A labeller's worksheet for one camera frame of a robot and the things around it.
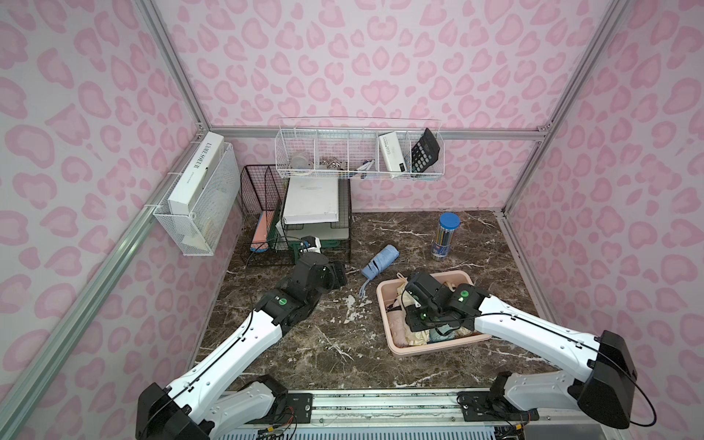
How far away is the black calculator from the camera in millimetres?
898

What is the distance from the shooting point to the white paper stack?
0.88m

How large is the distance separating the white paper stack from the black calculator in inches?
11.3
